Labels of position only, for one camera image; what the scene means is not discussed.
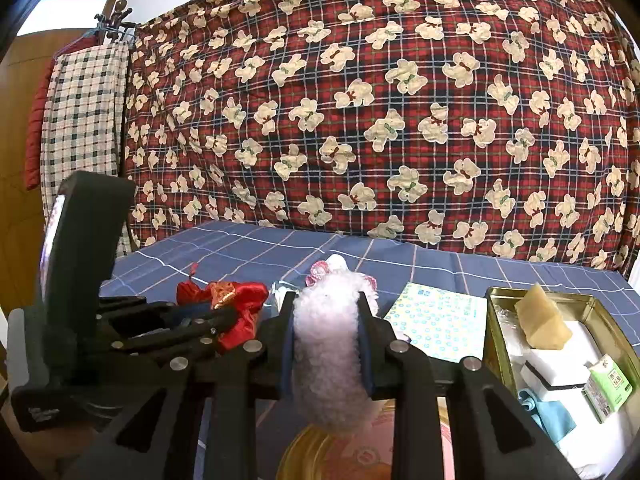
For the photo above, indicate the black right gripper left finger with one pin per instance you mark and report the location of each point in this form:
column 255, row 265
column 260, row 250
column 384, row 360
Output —
column 208, row 408

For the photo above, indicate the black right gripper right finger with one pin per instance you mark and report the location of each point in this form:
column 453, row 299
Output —
column 492, row 437

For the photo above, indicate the red gold satin pouch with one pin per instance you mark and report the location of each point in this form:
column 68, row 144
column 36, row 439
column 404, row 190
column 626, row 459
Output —
column 244, row 299

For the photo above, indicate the fluffy white pink plush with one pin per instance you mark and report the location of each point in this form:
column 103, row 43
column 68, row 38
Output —
column 326, row 375

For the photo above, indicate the teal cloth piece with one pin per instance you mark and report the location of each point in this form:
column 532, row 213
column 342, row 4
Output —
column 551, row 416

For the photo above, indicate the white foam block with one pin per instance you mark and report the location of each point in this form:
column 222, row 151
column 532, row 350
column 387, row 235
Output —
column 553, row 375

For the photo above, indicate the gold metal tin box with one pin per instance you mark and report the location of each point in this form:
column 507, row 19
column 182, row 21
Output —
column 603, row 441

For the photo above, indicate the tissue pack with blue dots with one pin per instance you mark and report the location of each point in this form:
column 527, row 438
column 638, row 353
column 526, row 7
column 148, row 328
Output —
column 444, row 325

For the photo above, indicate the brown wooden door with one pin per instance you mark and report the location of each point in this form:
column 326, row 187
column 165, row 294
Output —
column 22, row 222

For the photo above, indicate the green small tissue packet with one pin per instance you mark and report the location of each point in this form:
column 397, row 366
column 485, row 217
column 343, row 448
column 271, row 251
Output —
column 607, row 388

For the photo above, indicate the yellow sponge wedge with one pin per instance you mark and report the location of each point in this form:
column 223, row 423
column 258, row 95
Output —
column 542, row 321

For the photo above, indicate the round gold pink tin lid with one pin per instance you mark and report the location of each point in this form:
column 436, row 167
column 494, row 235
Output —
column 313, row 454

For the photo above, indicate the red quilted cloth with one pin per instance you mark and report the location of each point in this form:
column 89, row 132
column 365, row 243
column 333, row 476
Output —
column 35, row 117

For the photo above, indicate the white green plaid cloth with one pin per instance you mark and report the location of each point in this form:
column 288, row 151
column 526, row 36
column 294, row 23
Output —
column 82, row 117

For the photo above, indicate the red plaid bear quilt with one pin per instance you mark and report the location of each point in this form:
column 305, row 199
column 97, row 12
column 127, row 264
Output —
column 507, row 128

